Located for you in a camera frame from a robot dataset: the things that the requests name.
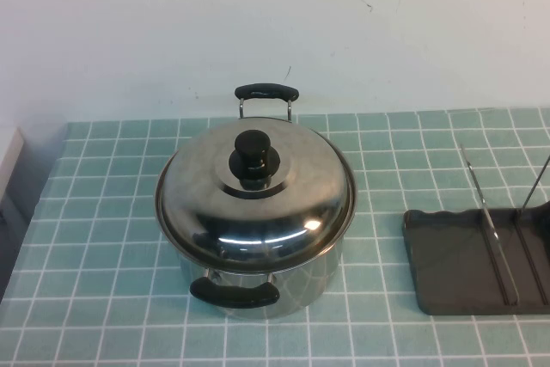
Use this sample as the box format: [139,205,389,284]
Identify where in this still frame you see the black lid rack tray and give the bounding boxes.
[402,143,550,315]

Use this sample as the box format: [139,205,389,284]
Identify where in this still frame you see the green tile-pattern tablecloth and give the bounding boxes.
[0,109,550,367]

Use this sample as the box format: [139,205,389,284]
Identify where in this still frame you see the stainless steel pot black handles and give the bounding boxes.
[155,84,358,321]

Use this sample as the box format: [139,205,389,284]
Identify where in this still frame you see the steel pot lid black knob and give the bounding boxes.
[156,117,357,269]

